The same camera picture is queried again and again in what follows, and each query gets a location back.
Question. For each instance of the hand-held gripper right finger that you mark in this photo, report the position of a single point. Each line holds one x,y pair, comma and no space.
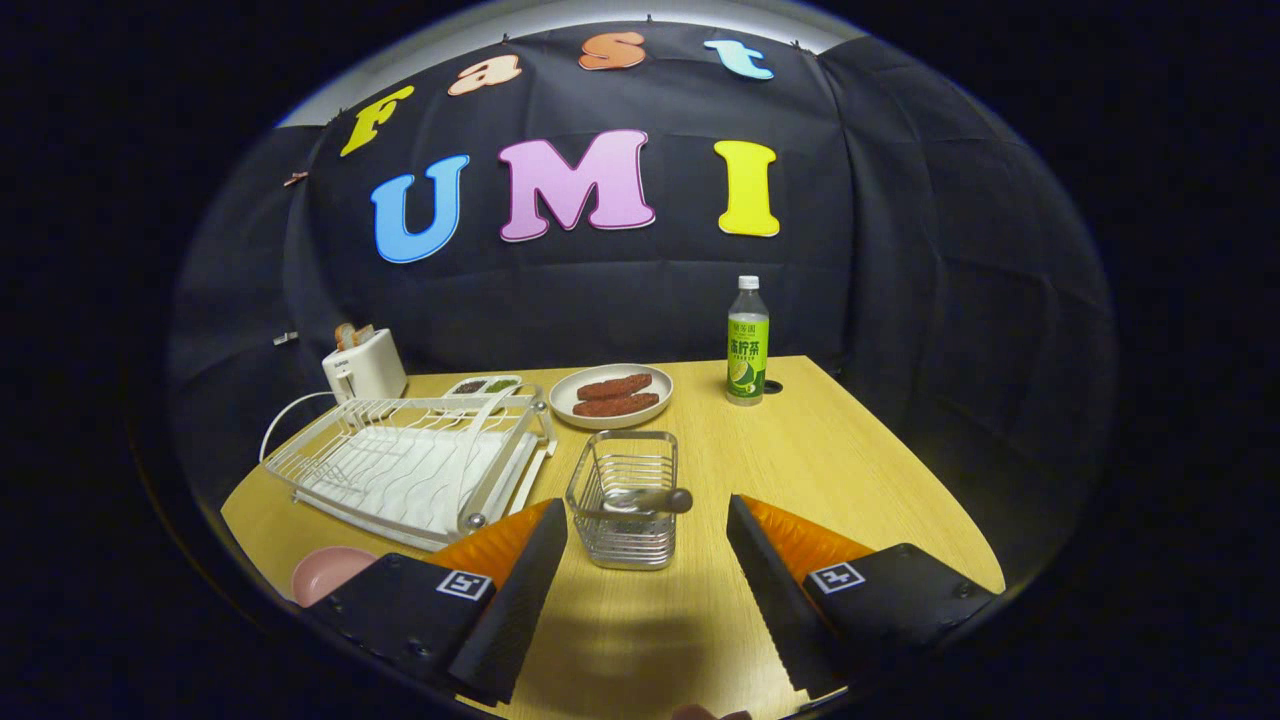
775,600

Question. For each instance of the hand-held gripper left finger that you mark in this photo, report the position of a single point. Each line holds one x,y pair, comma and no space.
505,620

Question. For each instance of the metal spoon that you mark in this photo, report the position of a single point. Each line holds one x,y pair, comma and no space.
650,500

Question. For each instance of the pink plate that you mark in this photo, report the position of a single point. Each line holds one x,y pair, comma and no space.
325,575

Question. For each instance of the white plate with sausages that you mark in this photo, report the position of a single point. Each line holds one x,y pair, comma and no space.
600,422

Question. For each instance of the white divided dish with beans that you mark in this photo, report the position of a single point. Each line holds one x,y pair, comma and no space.
483,385

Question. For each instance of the brown sausage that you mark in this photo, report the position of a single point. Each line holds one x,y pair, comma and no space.
615,405
615,386

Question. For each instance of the green label drink bottle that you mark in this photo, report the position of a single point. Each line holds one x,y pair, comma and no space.
747,350

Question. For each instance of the white toaster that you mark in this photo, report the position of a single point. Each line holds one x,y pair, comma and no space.
368,370

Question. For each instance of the toast slice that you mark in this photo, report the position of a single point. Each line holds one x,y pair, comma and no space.
364,331
344,337

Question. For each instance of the black backdrop cloth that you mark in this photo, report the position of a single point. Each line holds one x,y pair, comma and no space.
950,300

